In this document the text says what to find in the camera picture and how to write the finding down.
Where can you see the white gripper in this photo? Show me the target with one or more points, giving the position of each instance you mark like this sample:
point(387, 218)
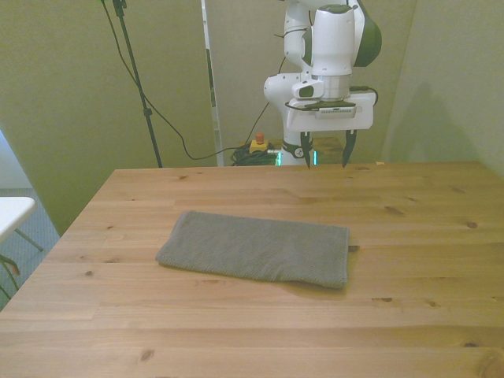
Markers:
point(364, 111)

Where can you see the grey towel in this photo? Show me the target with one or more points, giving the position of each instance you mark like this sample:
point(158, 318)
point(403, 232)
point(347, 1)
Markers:
point(256, 248)

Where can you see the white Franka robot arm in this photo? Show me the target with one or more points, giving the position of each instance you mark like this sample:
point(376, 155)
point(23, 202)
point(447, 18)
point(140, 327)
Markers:
point(330, 39)

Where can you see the yellow emergency stop box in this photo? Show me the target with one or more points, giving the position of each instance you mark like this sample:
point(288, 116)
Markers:
point(259, 145)

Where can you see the white vertical panel strip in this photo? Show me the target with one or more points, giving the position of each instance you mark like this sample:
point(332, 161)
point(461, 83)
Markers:
point(212, 118)

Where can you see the white folding table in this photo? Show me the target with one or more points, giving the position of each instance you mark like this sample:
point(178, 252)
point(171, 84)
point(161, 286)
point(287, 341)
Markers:
point(13, 212)

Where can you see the grey wrist camera bar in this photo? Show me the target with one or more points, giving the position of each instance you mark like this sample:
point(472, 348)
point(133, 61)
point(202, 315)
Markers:
point(336, 112)

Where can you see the black camera stand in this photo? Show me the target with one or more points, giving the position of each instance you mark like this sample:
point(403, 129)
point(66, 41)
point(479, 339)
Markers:
point(136, 75)

